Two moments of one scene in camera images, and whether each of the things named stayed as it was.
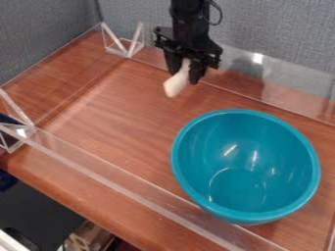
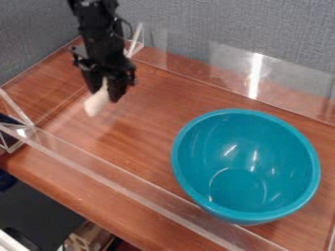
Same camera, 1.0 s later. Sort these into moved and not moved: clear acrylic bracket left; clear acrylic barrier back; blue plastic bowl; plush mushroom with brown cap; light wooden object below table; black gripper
Moved: black gripper; plush mushroom with brown cap
Not moved: clear acrylic bracket left; light wooden object below table; clear acrylic barrier back; blue plastic bowl
